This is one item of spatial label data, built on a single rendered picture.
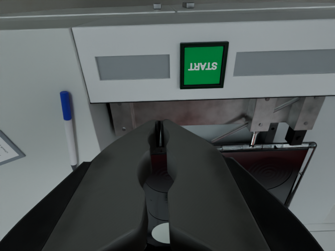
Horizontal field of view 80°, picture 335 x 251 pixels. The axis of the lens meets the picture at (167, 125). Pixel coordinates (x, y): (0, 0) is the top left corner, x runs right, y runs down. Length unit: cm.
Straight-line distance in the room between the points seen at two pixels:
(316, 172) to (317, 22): 47
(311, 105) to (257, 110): 9
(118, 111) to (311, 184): 58
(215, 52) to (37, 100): 24
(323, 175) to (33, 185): 69
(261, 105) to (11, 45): 36
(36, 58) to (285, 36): 29
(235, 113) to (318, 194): 45
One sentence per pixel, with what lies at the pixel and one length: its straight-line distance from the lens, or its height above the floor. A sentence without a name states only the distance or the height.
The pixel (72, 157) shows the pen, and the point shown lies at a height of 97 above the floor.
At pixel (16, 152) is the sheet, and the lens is 38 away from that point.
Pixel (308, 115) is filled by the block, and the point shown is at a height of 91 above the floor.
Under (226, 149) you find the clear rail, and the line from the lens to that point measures 41.
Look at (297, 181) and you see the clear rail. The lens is 54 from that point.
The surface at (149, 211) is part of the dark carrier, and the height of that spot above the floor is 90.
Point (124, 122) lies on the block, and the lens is 36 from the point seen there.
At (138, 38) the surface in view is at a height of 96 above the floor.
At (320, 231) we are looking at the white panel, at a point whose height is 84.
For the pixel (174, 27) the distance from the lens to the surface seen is 25.
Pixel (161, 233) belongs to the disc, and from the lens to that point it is 62.
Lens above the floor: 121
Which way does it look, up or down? 58 degrees down
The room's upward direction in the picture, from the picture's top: 178 degrees clockwise
